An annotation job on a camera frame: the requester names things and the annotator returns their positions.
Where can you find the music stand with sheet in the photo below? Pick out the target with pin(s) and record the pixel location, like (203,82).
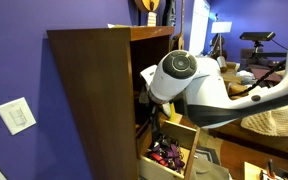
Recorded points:
(221,27)

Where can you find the orange and white device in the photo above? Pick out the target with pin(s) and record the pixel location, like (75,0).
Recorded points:
(267,175)

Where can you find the cream knitted blanket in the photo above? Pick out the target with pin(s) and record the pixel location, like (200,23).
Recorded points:
(277,120)

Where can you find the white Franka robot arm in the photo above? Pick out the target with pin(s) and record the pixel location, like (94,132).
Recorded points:
(170,83)

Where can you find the small striped card box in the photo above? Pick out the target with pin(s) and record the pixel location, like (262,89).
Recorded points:
(151,19)

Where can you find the wooden cabinet drawer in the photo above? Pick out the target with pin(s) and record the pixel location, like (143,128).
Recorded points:
(180,133)
(142,140)

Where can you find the white light switch plate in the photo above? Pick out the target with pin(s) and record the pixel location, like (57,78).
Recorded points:
(15,116)

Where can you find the black upright tool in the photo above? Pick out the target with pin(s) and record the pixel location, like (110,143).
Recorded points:
(270,166)

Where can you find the yellow stanchion post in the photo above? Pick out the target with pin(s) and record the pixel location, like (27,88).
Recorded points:
(172,111)

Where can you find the brown cylinder cushion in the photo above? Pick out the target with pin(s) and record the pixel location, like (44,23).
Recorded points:
(222,64)

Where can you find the brown leather sofa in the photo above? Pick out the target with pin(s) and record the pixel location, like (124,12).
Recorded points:
(232,71)

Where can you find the black hanging instrument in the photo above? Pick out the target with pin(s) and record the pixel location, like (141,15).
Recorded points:
(170,11)

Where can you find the brown wooden cabinet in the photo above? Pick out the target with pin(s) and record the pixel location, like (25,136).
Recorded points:
(94,100)

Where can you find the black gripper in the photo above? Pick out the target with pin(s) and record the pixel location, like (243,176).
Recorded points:
(155,118)

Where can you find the white wall board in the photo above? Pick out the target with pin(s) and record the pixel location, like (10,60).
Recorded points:
(199,26)

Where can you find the brown acoustic guitar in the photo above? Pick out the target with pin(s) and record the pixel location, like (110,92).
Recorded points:
(177,41)

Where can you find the black stereo camera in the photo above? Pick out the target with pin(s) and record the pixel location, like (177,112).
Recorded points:
(257,36)

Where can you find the white paper sheet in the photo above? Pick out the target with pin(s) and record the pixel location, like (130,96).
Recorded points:
(117,25)

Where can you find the black camera tripod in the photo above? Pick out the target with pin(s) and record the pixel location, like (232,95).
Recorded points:
(258,50)

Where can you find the dark red table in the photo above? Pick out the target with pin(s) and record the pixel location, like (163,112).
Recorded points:
(264,74)

